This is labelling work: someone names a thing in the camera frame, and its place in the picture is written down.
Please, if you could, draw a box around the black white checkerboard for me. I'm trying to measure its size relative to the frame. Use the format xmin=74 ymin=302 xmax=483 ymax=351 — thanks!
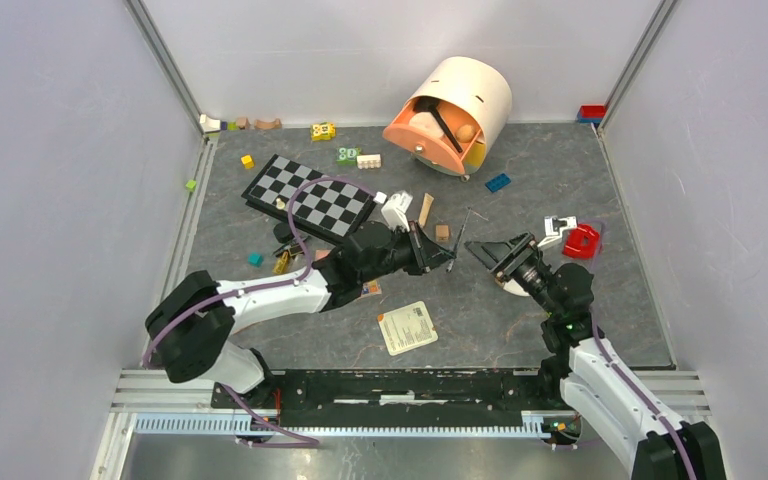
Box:
xmin=242 ymin=155 xmax=375 ymax=245

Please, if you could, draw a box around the white corner bracket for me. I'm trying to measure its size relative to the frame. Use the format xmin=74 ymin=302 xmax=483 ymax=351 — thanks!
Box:
xmin=198 ymin=113 xmax=223 ymax=134

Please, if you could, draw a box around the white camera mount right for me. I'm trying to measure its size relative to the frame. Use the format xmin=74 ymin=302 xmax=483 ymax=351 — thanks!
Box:
xmin=537 ymin=215 xmax=578 ymax=249

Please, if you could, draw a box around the red blue brick stack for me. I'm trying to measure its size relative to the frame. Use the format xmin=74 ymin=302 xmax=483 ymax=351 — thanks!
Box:
xmin=576 ymin=104 xmax=607 ymax=124

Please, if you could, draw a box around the cream round drawer cabinet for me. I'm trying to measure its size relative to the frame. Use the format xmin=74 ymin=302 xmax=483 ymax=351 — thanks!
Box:
xmin=384 ymin=56 xmax=513 ymax=156

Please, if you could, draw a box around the red plastic toy piece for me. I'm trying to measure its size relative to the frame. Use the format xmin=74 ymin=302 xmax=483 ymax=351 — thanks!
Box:
xmin=562 ymin=224 xmax=602 ymax=260

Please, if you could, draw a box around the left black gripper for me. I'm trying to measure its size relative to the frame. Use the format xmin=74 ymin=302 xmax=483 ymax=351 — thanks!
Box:
xmin=360 ymin=220 xmax=456 ymax=285

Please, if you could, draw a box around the orange top drawer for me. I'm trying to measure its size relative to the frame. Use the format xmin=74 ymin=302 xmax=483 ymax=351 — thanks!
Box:
xmin=383 ymin=96 xmax=489 ymax=177

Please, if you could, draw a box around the white lego brick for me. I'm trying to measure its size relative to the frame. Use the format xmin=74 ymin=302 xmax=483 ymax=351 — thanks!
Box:
xmin=356 ymin=154 xmax=382 ymax=169

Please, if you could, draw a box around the small orange sponge ball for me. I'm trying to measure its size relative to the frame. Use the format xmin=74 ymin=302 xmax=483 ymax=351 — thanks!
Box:
xmin=455 ymin=124 xmax=477 ymax=143

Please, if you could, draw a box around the green number block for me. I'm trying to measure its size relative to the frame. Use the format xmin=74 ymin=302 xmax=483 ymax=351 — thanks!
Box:
xmin=336 ymin=147 xmax=362 ymax=166

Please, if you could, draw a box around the white paper sachet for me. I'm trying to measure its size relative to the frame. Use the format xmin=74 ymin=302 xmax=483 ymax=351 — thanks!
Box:
xmin=377 ymin=301 xmax=438 ymax=356

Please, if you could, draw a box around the colourful eyeshadow palette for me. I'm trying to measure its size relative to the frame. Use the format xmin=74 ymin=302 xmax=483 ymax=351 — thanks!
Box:
xmin=361 ymin=280 xmax=382 ymax=297

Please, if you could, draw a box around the wooden handled makeup tool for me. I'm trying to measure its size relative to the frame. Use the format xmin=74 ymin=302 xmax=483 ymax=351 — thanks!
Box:
xmin=418 ymin=193 xmax=434 ymax=228

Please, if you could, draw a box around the black eyeliner pencil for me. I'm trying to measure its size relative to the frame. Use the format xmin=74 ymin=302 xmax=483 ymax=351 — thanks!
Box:
xmin=445 ymin=207 xmax=473 ymax=273

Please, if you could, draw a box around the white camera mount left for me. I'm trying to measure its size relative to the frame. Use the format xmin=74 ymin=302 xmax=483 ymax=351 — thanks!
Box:
xmin=374 ymin=190 xmax=413 ymax=231

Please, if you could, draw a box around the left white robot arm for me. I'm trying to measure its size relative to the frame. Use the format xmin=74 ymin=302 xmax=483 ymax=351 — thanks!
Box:
xmin=144 ymin=222 xmax=456 ymax=408

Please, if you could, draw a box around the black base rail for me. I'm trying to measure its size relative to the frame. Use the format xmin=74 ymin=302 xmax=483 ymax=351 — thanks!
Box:
xmin=242 ymin=368 xmax=571 ymax=428

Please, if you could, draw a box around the black makeup brush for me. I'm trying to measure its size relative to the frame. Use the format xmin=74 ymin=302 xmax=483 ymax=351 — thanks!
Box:
xmin=413 ymin=96 xmax=463 ymax=153

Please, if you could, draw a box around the small wooden cube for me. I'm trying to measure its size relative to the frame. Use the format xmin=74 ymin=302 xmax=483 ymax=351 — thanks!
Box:
xmin=434 ymin=224 xmax=451 ymax=243

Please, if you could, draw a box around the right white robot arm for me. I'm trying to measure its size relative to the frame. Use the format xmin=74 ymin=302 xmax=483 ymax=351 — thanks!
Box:
xmin=465 ymin=233 xmax=727 ymax=479

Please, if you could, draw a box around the wooden arch block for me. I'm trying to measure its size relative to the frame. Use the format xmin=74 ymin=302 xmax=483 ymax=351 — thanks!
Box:
xmin=253 ymin=118 xmax=283 ymax=130

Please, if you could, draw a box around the yellow small cube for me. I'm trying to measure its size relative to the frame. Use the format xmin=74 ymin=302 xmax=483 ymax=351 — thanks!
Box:
xmin=241 ymin=155 xmax=255 ymax=169

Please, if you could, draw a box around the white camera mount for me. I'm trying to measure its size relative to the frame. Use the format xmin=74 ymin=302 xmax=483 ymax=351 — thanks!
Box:
xmin=374 ymin=190 xmax=413 ymax=231
xmin=537 ymin=215 xmax=578 ymax=249

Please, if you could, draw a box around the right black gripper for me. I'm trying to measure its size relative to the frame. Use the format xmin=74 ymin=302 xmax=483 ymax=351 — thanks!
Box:
xmin=462 ymin=230 xmax=560 ymax=317

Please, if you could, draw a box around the blue lego brick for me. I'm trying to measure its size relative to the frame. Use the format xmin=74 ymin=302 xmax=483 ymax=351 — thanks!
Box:
xmin=485 ymin=173 xmax=511 ymax=193

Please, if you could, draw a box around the teal small cube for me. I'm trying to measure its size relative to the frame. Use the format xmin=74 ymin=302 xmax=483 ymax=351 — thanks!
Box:
xmin=247 ymin=252 xmax=264 ymax=267

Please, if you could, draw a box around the yellow owl toy block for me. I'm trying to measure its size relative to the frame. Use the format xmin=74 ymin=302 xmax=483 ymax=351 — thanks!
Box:
xmin=310 ymin=122 xmax=336 ymax=142

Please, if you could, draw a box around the white gold oval case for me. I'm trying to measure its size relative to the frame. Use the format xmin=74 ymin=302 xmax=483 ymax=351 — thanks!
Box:
xmin=494 ymin=277 xmax=530 ymax=297

